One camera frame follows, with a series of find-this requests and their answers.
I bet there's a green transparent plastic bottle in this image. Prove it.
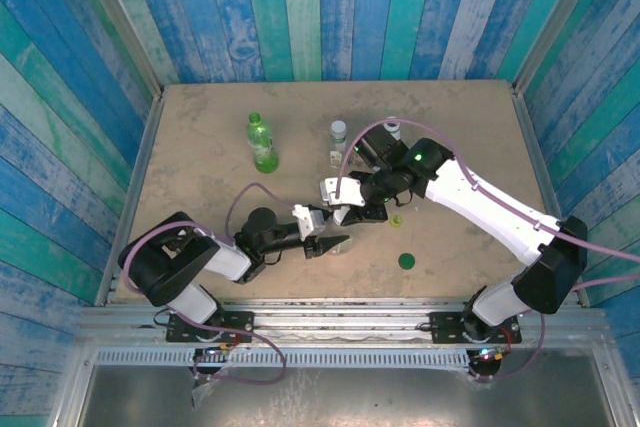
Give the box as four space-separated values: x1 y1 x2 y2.
245 112 280 175

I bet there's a small clear bottle white cap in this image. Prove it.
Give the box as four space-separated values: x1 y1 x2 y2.
328 119 349 168

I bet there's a metal sheet panel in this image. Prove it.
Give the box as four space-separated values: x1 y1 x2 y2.
74 365 619 427

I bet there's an aluminium frame beam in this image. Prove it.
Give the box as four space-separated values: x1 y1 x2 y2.
77 298 610 348

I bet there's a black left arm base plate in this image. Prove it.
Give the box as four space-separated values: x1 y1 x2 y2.
165 310 255 344

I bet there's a white slotted cable duct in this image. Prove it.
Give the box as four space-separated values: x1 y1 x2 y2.
93 348 472 369

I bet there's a small circuit board with wires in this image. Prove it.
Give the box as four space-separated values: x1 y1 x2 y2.
467 344 512 364
192 343 239 358

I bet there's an aluminium table edge rail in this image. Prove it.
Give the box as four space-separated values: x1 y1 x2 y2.
509 81 591 306
94 89 166 306

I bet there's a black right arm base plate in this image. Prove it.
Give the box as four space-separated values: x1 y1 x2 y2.
430 311 522 345

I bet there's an aluminium corner post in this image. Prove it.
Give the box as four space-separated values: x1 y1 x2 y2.
68 0 166 98
512 0 610 93

